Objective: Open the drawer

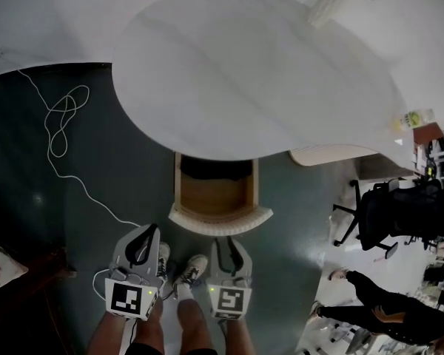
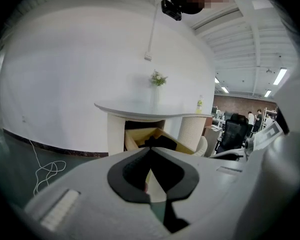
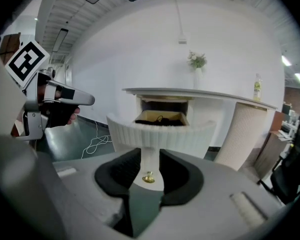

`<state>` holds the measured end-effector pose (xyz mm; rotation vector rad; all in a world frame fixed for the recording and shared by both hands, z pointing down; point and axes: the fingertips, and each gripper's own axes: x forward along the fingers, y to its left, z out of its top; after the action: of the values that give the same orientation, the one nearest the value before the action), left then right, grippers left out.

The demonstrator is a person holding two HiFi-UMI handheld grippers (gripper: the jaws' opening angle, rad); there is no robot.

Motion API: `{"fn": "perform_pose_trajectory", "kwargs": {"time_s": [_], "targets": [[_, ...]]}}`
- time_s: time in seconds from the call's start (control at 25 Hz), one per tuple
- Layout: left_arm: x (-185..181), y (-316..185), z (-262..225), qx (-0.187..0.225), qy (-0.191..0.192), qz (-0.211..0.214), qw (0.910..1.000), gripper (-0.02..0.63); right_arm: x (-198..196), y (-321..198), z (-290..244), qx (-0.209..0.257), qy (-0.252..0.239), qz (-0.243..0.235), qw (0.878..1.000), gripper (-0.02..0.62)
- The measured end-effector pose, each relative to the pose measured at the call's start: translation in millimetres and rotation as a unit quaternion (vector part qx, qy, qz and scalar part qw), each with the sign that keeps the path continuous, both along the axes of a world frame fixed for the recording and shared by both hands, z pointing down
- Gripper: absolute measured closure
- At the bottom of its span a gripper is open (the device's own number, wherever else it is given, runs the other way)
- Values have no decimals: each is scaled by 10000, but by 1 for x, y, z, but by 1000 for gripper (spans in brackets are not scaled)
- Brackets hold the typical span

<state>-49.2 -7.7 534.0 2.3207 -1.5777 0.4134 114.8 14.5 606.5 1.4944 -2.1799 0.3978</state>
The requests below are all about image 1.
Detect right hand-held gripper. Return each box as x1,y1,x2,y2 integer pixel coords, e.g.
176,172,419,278
206,237,253,320

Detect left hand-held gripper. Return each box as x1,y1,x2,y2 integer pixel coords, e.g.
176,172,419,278
104,223,167,322

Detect large white fluted drawer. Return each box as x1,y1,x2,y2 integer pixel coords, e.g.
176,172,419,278
167,151,275,237

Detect white curved table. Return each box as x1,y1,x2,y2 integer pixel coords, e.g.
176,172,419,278
111,0,420,169

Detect person's right forearm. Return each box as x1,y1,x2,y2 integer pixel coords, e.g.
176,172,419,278
224,318,257,355

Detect person's left forearm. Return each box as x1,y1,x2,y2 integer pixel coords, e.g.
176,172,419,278
86,311,135,355

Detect person's left white sneaker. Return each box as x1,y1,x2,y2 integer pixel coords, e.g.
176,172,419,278
156,241,172,277

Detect person's white sneaker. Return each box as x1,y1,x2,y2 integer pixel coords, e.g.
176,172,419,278
172,254,209,288
156,241,172,277

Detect person's right white sneaker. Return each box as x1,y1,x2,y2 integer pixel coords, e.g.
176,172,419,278
172,254,209,288

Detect white ankle sock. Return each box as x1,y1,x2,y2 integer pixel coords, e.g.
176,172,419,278
176,284,196,302

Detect person's right leg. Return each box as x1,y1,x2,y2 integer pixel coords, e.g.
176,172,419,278
176,297,214,353

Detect person's leg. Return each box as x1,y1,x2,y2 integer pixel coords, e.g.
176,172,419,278
176,297,214,353
132,301,167,347

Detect person's left leg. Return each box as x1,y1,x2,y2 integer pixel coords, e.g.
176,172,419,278
132,301,167,347

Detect dark wooden furniture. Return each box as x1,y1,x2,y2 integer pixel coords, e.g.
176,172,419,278
0,234,78,355

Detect white printed tote bag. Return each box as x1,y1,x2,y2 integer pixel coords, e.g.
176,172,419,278
0,243,29,302

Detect black office chair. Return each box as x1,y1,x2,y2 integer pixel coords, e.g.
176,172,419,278
332,177,444,261

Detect yellow-green drink bottle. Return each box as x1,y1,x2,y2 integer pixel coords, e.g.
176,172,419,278
389,107,436,132

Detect brown wooden cabinet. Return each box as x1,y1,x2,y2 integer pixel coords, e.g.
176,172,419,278
411,121,444,144

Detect white ribbed vase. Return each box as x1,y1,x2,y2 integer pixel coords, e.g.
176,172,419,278
306,0,347,28

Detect thin white floor cable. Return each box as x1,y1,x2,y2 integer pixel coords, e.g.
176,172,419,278
16,68,142,303

